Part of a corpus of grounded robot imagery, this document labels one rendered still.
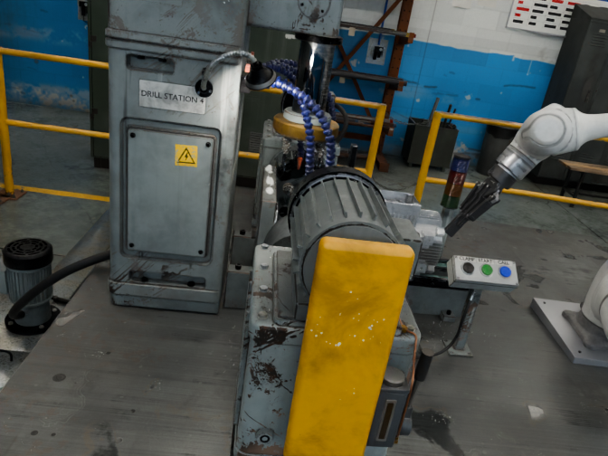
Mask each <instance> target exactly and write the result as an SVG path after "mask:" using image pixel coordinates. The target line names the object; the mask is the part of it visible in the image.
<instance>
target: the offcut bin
mask: <svg viewBox="0 0 608 456"><path fill-rule="evenodd" d="M439 101H440V98H436V101H435V102H434V105H433V108H432V112H431V115H430V117H429V119H432V117H433V113H434V111H435V110H436V109H437V106H438V103H439ZM427 120H428V119H418V118H412V117H409V120H408V123H412V124H413V123H416V124H417V123H419V122H421V123H425V122H424V121H427ZM428 121H430V120H428ZM451 121H452V119H450V121H449V122H447V119H444V121H441V123H440V126H439V129H438V133H437V137H436V140H435V144H434V148H433V152H432V158H431V162H430V166H438V167H440V168H441V171H442V172H444V171H445V168H449V166H450V163H451V157H452V153H453V150H454V147H455V143H456V139H457V137H458V133H459V130H458V129H457V127H456V125H455V124H454V125H453V123H451ZM421 123H419V124H421ZM431 124H432V123H431V122H429V123H428V122H426V123H425V124H421V125H415V124H414V125H415V126H414V125H411V124H409V125H411V126H408V125H407V129H406V133H405V137H404V144H403V148H402V155H403V157H404V158H403V160H406V162H407V163H408V167H412V164H419V165H421V164H422V161H423V154H424V150H425V147H426V143H427V139H428V136H429V132H430V128H431Z"/></svg>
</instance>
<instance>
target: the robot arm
mask: <svg viewBox="0 0 608 456"><path fill-rule="evenodd" d="M607 137H608V113H604V114H584V113H582V112H580V111H579V110H577V109H576V108H565V107H563V106H562V105H559V104H556V103H552V104H550V105H548V106H546V107H544V108H542V109H541V110H539V111H537V112H535V113H533V114H532V115H530V116H529V117H528V118H527V119H526V120H525V121H524V123H523V125H522V126H521V128H520V129H519V131H518V133H517V134H516V136H515V137H514V139H513V141H512V142H511V143H510V145H509V146H507V148H506V149H505V150H504V151H503V152H502V153H501V154H500V155H499V157H498V158H497V161H498V162H499V163H498V164H495V165H494V166H493V167H492V168H491V169H490V170H489V171H488V175H489V177H488V178H487V179H485V180H484V181H483V182H480V181H477V182H476V184H475V186H474V187H473V189H472V190H471V191H470V193H469V194H468V196H467V197H466V198H465V200H464V201H463V202H462V204H461V205H460V207H459V208H460V212H459V213H458V214H457V215H456V217H455V218H454V219H453V220H452V221H451V222H450V223H449V224H448V225H447V226H446V227H445V228H444V230H445V233H447V234H448V235H449V236H450V237H452V236H453V235H454V234H455V233H456V232H458V231H459V230H460V228H461V227H462V226H463V225H464V224H465V223H466V222H468V221H473V222H474V221H475V220H476V219H477V218H479V217H480V216H481V215H482V214H484V213H485V212H486V211H488V210H489V209H490V207H492V206H493V205H495V204H498V203H499V202H500V199H499V195H500V193H501V192H502V190H503V189H504V188H505V189H507V190H509V188H510V187H511V186H513V185H514V184H515V183H516V182H517V180H516V178H518V179H519V180H522V179H523V178H524V177H525V176H526V175H527V174H528V173H529V172H530V171H531V170H532V169H533V168H534V167H535V166H536V165H537V164H538V163H539V162H541V161H542V160H544V159H546V158H548V157H550V156H551V155H552V156H556V155H560V154H564V153H568V152H572V151H576V150H578V149H579V148H580V146H582V145H583V144H584V143H585V142H587V141H590V140H593V139H597V138H607ZM580 308H581V310H580V311H579V312H576V311H572V310H568V309H565V310H563V312H562V316H563V317H564V318H566V319H567V320H568V322H569V323H570V324H571V326H572V327H573V329H574V330H575V332H576V333H577V334H578V336H579V337H580V338H581V339H582V341H583V344H584V346H585V347H586V348H588V349H591V350H595V349H601V350H608V261H606V262H605V263H604V264H603V265H602V267H601V268H600V269H599V271H598V272H597V273H596V275H595V277H594V280H593V282H592V284H591V286H590V288H589V290H588V292H587V295H586V297H585V300H584V301H582V302H581V304H580Z"/></svg>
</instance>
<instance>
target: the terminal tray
mask: <svg viewBox="0 0 608 456"><path fill-rule="evenodd" d="M379 190H380V192H381V194H382V195H383V197H384V200H385V203H386V208H387V209H388V211H389V213H390V215H391V216H392V217H393V218H401V219H408V220H410V221H411V222H412V224H413V226H414V227H415V226H416V223H417V219H418V217H419V213H420V210H421V205H420V203H419V202H418V200H417V199H416V197H415V196H414V194H410V193H403V192H395V191H388V190H381V189H379ZM409 194H410V195H409ZM415 203H417V204H415Z"/></svg>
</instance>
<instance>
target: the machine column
mask: <svg viewBox="0 0 608 456"><path fill-rule="evenodd" d="M343 5H344V0H108V27H107V28H106V29H105V34H106V35H107V36H108V37H106V38H105V44H106V45H107V46H108V47H109V230H110V276H109V278H108V288H109V292H110V301H111V302H112V303H113V304H114V305H122V306H132V307H142V308H152V309H172V310H183V311H193V312H203V313H213V314H217V313H218V312H219V309H220V305H221V299H222V294H223V284H224V278H225V273H226V268H227V262H228V257H229V249H230V240H231V231H232V222H233V204H234V194H235V185H236V175H237V166H238V156H239V146H240V136H241V126H242V108H243V99H244V93H243V92H240V85H241V75H242V71H245V66H246V62H247V59H248V58H245V57H242V56H235V57H234V56H233V57H231V58H228V59H225V60H223V61H222V62H218V64H216V66H214V68H213V69H212V71H211V73H210V75H209V77H208V80H209V81H210V82H211V83H212V84H213V87H214V90H213V93H212V94H211V95H210V96H209V97H207V98H203V97H200V96H199V95H198V94H197V93H196V92H195V85H196V83H197V82H198V81H199V80H201V79H202V78H203V74H202V70H203V68H204V67H208V65H209V64H210V62H212V61H213V60H214V59H215V58H216V57H218V56H219V55H222V54H224V53H228V52H232V51H237V50H238V51H240V50H241V51H246V52H248V51H249V41H250V31H251V26H252V27H259V28H265V29H272V30H279V31H285V32H292V33H295V38H296V39H298V40H301V41H305V42H310V43H320V44H327V45H342V43H343V41H342V40H343V38H342V37H340V36H338V35H339V28H340V23H341V17H342V12H343Z"/></svg>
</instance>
